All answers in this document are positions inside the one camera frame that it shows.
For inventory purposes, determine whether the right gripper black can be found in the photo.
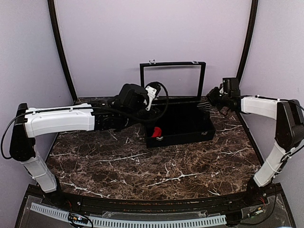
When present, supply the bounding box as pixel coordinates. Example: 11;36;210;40
206;87;230;111

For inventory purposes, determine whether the striped black white sock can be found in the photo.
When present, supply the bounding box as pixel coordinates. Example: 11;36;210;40
197;101;210;112

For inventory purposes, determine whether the black display box glass lid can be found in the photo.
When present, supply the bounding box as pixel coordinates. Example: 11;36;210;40
140;61;216;148

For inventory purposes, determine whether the red Santa Christmas sock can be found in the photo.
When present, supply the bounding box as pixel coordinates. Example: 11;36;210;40
151;127;162;138

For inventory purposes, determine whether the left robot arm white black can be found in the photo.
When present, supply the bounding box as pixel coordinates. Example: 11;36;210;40
7;102;161;207

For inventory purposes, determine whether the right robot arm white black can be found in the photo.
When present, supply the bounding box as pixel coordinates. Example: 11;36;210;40
207;87;304;188

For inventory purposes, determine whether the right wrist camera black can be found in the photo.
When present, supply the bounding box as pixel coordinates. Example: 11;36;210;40
220;77;240;97

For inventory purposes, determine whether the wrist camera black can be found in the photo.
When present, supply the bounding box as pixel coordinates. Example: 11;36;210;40
115;82;161;112
220;77;240;97

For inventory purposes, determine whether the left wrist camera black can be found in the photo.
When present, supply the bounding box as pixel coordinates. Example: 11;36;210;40
115;82;161;112

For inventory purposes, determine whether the right black frame post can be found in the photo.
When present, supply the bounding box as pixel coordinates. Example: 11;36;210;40
236;0;259;83

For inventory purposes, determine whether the black frame post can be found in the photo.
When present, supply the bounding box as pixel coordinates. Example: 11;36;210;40
236;0;259;83
47;0;78;102

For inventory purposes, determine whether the left circuit board with wires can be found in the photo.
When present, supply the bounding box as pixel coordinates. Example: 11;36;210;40
66;200;94;228

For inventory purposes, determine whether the circuit board with wires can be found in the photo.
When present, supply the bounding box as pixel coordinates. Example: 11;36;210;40
66;200;94;228
240;194;277;226

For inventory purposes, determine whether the black front rail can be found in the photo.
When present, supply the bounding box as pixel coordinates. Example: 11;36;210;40
64;192;248;215

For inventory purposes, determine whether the white slotted cable duct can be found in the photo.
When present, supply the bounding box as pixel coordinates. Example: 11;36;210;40
30;203;227;228

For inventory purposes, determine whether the right circuit board with wires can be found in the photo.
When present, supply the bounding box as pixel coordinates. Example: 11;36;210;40
240;194;277;226

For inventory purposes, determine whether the left black frame post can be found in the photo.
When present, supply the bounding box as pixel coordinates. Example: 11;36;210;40
47;0;78;102

